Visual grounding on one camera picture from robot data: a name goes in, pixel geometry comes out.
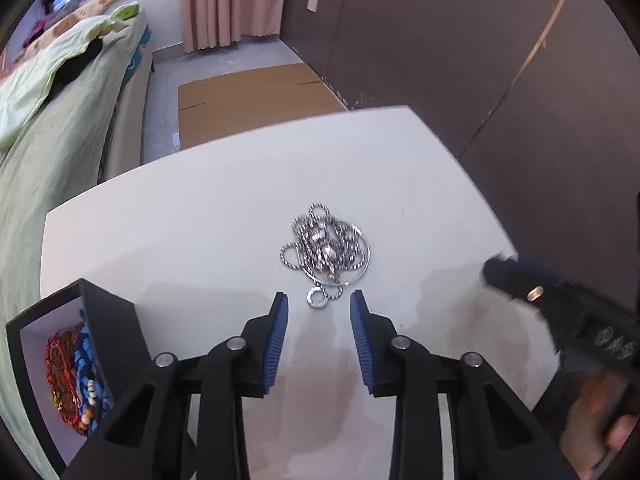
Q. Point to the thin silver bangle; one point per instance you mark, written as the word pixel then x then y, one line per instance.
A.
pixel 368 255

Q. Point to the large flattened cardboard sheet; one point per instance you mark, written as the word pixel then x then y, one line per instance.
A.
pixel 260 102

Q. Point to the pink curtain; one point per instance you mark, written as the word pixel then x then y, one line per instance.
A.
pixel 230 0

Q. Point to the white wall socket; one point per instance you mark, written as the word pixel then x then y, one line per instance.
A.
pixel 313 3

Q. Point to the black jewelry box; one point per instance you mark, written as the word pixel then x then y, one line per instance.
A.
pixel 112 320

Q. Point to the person's right hand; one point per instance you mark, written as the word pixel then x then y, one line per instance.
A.
pixel 595 415

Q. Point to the purple plush toy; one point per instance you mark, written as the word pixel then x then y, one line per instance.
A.
pixel 39 29

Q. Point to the green tissue pack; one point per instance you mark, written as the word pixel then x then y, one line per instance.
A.
pixel 125 11

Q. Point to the light green duvet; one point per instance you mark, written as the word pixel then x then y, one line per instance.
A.
pixel 30 80

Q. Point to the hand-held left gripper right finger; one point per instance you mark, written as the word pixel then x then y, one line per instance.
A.
pixel 361 342

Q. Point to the black cloth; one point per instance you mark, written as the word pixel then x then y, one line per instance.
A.
pixel 75 65

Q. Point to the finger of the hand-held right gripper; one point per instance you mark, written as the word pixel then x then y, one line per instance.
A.
pixel 542 272
pixel 515 282

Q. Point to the bed with green sheet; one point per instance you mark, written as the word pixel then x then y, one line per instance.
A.
pixel 50 175

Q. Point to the white table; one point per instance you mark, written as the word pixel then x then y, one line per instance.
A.
pixel 200 220

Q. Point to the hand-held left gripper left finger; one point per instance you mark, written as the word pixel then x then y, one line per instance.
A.
pixel 276 342

